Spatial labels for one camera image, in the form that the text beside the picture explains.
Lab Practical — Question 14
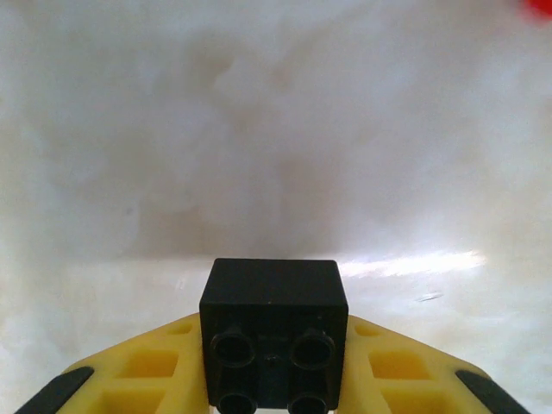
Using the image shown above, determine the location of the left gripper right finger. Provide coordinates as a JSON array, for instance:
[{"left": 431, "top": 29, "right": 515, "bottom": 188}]
[{"left": 340, "top": 314, "right": 534, "bottom": 414}]

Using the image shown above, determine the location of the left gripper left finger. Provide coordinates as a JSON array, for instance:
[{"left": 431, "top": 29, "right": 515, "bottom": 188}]
[{"left": 12, "top": 312, "right": 216, "bottom": 414}]

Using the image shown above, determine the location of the black lego brick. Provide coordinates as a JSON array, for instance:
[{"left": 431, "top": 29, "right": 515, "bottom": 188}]
[{"left": 198, "top": 258, "right": 349, "bottom": 409}]

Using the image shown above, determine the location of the red rounded lego brick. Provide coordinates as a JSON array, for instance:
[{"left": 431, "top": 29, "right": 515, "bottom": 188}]
[{"left": 524, "top": 0, "right": 552, "bottom": 21}]

